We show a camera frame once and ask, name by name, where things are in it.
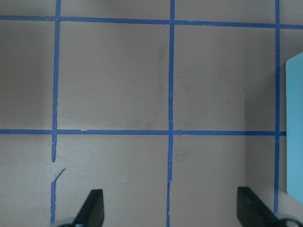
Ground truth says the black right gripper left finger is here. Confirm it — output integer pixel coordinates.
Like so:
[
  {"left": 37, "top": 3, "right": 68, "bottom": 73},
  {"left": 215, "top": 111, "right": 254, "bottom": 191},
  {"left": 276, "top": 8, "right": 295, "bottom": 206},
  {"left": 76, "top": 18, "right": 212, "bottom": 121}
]
[{"left": 71, "top": 189, "right": 105, "bottom": 227}]

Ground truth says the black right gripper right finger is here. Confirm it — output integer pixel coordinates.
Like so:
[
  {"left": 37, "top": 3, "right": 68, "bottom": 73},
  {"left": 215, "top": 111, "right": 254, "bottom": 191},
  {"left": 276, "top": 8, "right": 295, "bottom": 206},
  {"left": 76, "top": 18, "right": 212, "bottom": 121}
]
[{"left": 237, "top": 187, "right": 284, "bottom": 227}]

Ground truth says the light blue plastic bin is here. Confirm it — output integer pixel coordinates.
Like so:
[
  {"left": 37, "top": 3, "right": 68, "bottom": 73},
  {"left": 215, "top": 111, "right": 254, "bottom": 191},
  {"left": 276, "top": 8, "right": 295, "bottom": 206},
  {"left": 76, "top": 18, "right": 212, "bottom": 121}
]
[{"left": 285, "top": 53, "right": 303, "bottom": 203}]

